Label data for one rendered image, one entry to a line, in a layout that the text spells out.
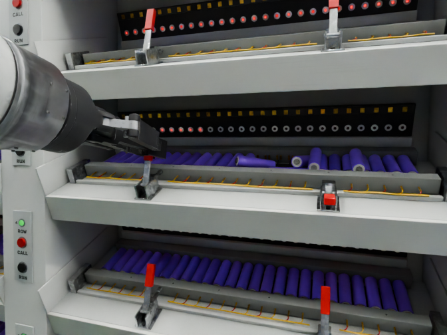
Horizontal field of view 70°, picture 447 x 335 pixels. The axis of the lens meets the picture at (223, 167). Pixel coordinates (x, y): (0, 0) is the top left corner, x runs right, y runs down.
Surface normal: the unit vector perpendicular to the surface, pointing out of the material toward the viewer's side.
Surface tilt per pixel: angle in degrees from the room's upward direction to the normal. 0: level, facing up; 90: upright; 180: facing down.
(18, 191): 90
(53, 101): 90
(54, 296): 90
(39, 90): 86
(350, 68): 110
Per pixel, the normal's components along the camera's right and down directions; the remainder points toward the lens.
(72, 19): 0.96, 0.03
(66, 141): 0.58, 0.77
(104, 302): -0.09, -0.92
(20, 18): -0.29, 0.04
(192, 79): -0.29, 0.39
